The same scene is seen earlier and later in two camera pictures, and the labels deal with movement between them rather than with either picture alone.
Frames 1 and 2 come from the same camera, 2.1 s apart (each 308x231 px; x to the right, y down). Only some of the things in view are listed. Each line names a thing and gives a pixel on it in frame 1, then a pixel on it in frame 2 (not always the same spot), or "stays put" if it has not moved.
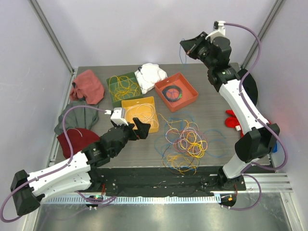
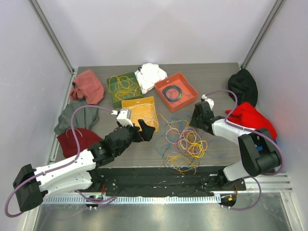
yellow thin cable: [186, 143] stays put
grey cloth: [80, 117] stays put
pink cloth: [86, 84] stays put
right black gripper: [191, 46] to [193, 122]
